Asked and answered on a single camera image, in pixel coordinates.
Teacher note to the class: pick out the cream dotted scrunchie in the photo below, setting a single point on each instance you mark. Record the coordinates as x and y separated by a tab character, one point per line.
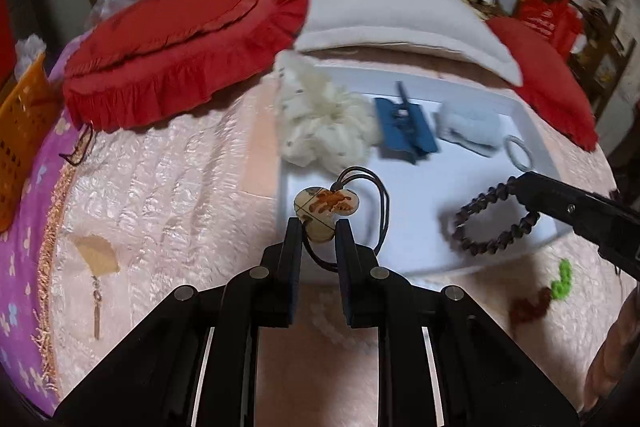
325	122

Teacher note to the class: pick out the white pillow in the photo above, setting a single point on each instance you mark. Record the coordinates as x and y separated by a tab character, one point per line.
390	2

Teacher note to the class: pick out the crumpled white plastic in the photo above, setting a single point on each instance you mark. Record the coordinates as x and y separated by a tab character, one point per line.
30	49

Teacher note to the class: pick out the pink quilted bedspread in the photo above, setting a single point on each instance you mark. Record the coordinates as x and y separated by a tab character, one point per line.
190	207

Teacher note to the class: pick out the pale blue fluffy hair clip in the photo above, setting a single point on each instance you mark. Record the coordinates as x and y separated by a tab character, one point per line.
470	127

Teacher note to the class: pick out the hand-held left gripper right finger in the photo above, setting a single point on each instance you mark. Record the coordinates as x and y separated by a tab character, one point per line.
344	257

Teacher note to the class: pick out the red frilled cushion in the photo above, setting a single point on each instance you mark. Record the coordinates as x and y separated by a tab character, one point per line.
175	42

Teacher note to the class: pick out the white tray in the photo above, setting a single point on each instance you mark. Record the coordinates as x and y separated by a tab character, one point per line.
415	217

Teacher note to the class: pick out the blue hair claw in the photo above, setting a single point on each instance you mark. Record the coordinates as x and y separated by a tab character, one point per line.
400	127

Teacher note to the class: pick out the purple flowered sheet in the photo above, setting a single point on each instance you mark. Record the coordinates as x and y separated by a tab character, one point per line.
20	267

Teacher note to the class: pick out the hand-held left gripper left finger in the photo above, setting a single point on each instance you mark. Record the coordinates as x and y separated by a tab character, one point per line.
295	257

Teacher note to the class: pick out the red shopping bag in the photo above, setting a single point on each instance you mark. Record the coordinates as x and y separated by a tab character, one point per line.
545	19

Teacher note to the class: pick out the orange plastic basket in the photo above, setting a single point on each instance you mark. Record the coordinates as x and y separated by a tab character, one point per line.
25	132

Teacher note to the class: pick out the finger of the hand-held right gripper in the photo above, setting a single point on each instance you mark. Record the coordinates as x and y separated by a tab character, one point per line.
555	199

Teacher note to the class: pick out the wooden shelf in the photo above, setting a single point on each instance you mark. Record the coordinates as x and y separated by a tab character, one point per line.
600	52

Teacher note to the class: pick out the plain red cushion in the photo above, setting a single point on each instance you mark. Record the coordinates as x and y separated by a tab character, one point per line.
545	72

